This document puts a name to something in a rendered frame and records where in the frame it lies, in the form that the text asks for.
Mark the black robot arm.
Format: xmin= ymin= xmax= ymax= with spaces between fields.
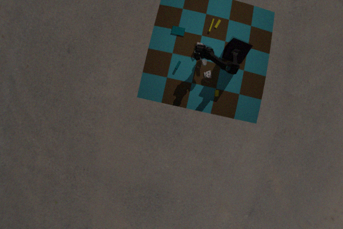
xmin=195 ymin=45 xmax=241 ymax=75

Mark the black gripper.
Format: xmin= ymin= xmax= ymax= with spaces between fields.
xmin=194 ymin=53 xmax=204 ymax=60

